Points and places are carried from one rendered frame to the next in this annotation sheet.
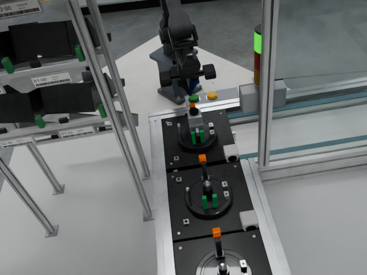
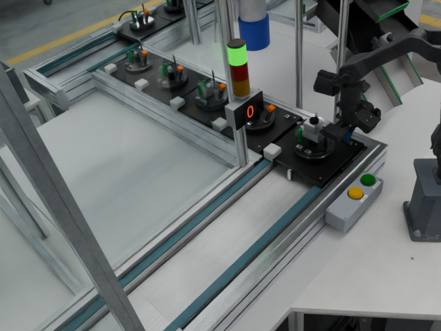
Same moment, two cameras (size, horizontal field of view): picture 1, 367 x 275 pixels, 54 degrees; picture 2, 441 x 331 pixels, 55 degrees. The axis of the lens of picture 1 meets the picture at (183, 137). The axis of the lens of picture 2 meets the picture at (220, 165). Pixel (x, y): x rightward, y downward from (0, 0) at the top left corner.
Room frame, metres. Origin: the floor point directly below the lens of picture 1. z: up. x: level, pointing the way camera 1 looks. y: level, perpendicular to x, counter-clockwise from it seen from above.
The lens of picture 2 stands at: (1.48, -0.97, 1.95)
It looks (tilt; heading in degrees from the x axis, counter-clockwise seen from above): 43 degrees down; 140
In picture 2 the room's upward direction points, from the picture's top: 10 degrees counter-clockwise
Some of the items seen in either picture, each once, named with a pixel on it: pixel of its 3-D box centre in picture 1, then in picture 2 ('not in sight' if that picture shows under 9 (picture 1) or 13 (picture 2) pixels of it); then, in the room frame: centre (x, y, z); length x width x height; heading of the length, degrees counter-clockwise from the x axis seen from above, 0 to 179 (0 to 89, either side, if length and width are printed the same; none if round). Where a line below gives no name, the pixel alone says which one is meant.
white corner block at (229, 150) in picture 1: (230, 153); (272, 152); (0.77, -0.14, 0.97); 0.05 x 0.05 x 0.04; 89
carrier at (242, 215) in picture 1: (207, 189); (255, 112); (0.62, -0.04, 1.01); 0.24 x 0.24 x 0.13; 89
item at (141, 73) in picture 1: (172, 99); (427, 213); (1.26, 0.02, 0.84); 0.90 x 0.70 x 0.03; 36
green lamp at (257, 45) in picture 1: (264, 39); (237, 52); (0.75, -0.23, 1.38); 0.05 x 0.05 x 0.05
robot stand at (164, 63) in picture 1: (176, 72); (439, 200); (1.29, -0.02, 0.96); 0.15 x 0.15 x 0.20; 36
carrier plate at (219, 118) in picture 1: (197, 138); (313, 150); (0.87, -0.05, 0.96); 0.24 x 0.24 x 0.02; 89
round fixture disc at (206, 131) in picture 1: (197, 135); (313, 146); (0.87, -0.05, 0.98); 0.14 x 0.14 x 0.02
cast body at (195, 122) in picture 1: (195, 120); (311, 127); (0.86, -0.05, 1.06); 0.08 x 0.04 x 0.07; 179
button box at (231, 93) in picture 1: (212, 102); (354, 200); (1.09, -0.14, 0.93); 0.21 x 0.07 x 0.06; 89
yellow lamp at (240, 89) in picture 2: (263, 73); (240, 85); (0.75, -0.23, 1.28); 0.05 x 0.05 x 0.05
